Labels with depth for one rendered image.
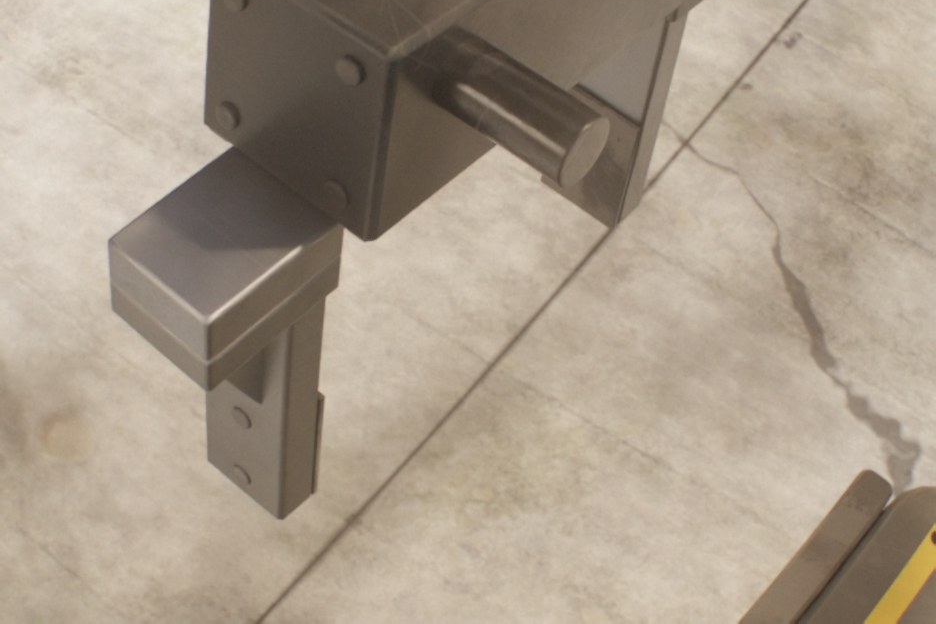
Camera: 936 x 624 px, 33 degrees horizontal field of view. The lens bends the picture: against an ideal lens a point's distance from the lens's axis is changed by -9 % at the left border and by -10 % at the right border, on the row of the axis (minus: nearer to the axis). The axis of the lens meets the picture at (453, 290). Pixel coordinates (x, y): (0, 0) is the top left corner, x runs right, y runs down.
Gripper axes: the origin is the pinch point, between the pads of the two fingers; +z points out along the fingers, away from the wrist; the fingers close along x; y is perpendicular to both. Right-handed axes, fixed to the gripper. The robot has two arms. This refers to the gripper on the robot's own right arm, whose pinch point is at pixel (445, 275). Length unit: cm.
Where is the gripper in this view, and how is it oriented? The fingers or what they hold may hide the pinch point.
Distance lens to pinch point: 43.0
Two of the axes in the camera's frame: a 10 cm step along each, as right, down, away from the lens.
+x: 6.4, -5.4, 5.5
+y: 7.6, 5.5, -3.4
